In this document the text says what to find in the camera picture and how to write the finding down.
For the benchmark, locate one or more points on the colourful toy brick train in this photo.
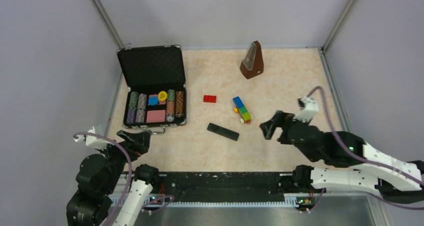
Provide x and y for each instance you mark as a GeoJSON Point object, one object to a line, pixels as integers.
{"type": "Point", "coordinates": [242, 111]}

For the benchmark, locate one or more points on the black remote control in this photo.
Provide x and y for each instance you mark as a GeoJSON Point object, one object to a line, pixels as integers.
{"type": "Point", "coordinates": [224, 132]}

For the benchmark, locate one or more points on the brown wooden metronome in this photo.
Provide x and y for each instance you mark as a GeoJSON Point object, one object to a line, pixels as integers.
{"type": "Point", "coordinates": [253, 63]}

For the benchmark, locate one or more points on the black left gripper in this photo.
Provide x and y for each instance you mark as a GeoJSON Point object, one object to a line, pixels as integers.
{"type": "Point", "coordinates": [136, 144]}

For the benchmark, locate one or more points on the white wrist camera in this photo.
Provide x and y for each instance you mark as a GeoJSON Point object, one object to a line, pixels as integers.
{"type": "Point", "coordinates": [308, 109]}
{"type": "Point", "coordinates": [93, 141]}

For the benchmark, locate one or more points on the red toy brick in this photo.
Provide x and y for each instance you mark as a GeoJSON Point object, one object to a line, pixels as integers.
{"type": "Point", "coordinates": [209, 98]}

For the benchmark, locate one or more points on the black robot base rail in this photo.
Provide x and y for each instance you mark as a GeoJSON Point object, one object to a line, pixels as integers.
{"type": "Point", "coordinates": [230, 189]}

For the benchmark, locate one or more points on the black poker chip case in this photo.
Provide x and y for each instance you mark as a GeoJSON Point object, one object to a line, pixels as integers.
{"type": "Point", "coordinates": [157, 95]}

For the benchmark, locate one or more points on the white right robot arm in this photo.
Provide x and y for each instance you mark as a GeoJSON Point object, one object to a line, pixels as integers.
{"type": "Point", "coordinates": [360, 167]}

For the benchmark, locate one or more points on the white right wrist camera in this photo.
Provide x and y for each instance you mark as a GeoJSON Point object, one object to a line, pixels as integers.
{"type": "Point", "coordinates": [308, 109]}

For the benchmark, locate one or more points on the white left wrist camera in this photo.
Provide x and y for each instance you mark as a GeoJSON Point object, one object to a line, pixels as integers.
{"type": "Point", "coordinates": [93, 141]}

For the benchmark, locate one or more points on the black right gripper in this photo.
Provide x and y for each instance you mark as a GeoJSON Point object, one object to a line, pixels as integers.
{"type": "Point", "coordinates": [281, 119]}

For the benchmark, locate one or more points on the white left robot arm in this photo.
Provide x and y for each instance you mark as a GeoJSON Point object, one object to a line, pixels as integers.
{"type": "Point", "coordinates": [99, 174]}

